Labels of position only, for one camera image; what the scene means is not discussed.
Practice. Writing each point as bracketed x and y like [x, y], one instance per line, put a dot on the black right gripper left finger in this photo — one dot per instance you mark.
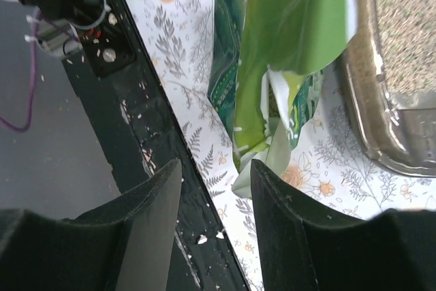
[124, 244]

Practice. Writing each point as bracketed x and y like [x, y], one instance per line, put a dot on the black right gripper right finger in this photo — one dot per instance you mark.
[306, 245]

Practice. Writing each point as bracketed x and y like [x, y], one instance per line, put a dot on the green litter bag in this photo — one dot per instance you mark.
[266, 74]

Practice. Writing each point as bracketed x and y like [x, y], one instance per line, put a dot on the grey litter box tray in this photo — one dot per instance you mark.
[396, 131]

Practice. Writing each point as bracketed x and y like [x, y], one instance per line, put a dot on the cat litter granules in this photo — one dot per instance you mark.
[407, 37]

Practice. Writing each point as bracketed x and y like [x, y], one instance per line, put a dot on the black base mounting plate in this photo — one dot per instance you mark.
[120, 91]

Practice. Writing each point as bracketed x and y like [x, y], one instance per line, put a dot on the floral table mat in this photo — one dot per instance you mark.
[327, 164]

